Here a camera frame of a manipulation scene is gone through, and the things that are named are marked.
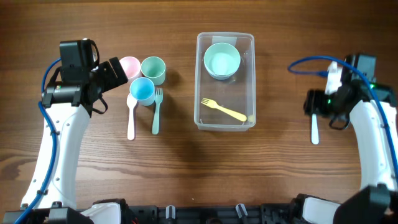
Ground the blue plastic fork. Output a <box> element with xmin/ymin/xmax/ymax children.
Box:
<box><xmin>311</xmin><ymin>114</ymin><xmax>320</xmax><ymax>145</ymax></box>

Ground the white plastic spoon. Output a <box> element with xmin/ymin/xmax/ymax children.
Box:
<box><xmin>126</xmin><ymin>94</ymin><xmax>137</xmax><ymax>141</ymax></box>

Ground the pink plastic cup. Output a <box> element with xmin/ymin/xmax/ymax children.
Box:
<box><xmin>119</xmin><ymin>56</ymin><xmax>142</xmax><ymax>83</ymax></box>

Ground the blue plastic cup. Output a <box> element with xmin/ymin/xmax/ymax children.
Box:
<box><xmin>129</xmin><ymin>77</ymin><xmax>155</xmax><ymax>106</ymax></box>

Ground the green plastic cup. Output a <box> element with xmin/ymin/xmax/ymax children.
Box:
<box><xmin>141</xmin><ymin>56</ymin><xmax>166</xmax><ymax>86</ymax></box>

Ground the green plastic fork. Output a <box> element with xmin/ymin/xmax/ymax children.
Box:
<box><xmin>152</xmin><ymin>88</ymin><xmax>163</xmax><ymax>135</ymax></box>

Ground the clear plastic storage container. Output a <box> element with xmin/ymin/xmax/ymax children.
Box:
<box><xmin>194</xmin><ymin>32</ymin><xmax>256</xmax><ymax>131</ymax></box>

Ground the blue plastic bowl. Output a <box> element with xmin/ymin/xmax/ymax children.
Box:
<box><xmin>208</xmin><ymin>71</ymin><xmax>235</xmax><ymax>80</ymax></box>

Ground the yellow plastic fork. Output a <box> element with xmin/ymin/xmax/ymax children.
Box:
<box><xmin>201</xmin><ymin>98</ymin><xmax>247</xmax><ymax>122</ymax></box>

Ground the green plastic bowl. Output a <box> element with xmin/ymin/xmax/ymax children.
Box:
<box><xmin>203</xmin><ymin>42</ymin><xmax>241</xmax><ymax>74</ymax></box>

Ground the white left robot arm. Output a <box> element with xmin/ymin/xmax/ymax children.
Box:
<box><xmin>21</xmin><ymin>102</ymin><xmax>90</xmax><ymax>210</ymax></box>

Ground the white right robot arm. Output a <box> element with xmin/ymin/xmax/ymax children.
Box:
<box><xmin>292</xmin><ymin>82</ymin><xmax>397</xmax><ymax>223</ymax></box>

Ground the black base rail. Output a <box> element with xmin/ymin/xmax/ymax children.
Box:
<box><xmin>2</xmin><ymin>198</ymin><xmax>304</xmax><ymax>224</ymax></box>

